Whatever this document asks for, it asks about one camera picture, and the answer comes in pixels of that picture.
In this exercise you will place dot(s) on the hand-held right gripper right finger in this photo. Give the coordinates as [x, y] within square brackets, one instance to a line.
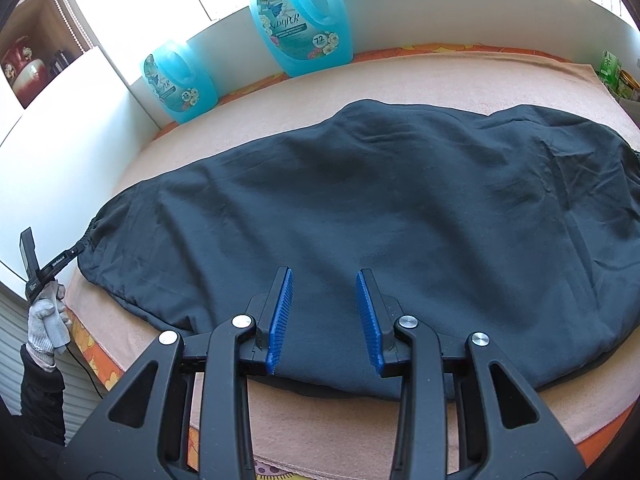
[369, 320]

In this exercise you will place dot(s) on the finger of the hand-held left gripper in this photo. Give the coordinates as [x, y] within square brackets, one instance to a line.
[74, 252]

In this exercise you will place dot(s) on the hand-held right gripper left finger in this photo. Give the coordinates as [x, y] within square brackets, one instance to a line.
[279, 320]

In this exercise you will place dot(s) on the black pants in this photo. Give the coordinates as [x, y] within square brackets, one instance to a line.
[400, 210]

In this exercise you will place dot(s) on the person's left forearm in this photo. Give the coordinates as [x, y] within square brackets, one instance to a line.
[42, 400]

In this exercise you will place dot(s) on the person's left hand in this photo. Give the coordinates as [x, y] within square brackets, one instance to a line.
[35, 327]

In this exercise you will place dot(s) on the orange floral bed sheet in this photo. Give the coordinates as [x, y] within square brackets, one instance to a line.
[100, 360]

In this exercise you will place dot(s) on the red pot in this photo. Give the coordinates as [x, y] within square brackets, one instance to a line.
[25, 70]

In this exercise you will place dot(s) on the small blue detergent bottle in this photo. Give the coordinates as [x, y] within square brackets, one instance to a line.
[175, 90]

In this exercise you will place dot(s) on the wooden shelf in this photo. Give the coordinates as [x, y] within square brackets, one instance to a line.
[35, 5]

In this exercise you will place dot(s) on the large blue detergent jug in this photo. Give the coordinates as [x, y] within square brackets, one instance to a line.
[300, 35]

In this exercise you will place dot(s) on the green tea box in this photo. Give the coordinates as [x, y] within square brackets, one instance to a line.
[609, 67]

